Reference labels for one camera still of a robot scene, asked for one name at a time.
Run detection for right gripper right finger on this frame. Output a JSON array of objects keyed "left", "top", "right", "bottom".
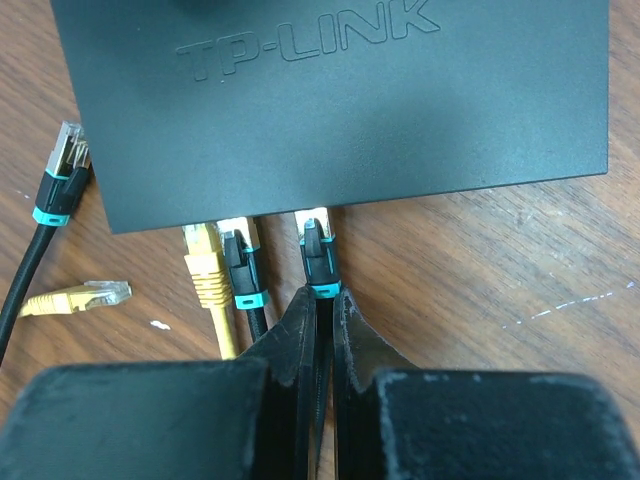
[{"left": 333, "top": 291, "right": 639, "bottom": 479}]

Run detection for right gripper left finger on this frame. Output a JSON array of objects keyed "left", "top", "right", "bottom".
[{"left": 1, "top": 287, "right": 316, "bottom": 479}]

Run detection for black cable teal plugs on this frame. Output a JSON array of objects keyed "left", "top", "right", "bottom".
[{"left": 216, "top": 217, "right": 270, "bottom": 342}]

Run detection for yellow ethernet cable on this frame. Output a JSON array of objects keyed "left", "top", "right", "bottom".
[{"left": 18, "top": 222, "right": 239, "bottom": 361}]

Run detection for long black ethernet cable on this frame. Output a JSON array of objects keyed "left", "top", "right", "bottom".
[{"left": 0, "top": 119, "right": 93, "bottom": 364}]

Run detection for black network switch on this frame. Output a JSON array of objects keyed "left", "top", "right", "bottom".
[{"left": 52, "top": 0, "right": 609, "bottom": 233}]

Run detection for short black ethernet cable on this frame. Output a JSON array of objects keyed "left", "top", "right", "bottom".
[{"left": 292, "top": 205, "right": 344, "bottom": 480}]

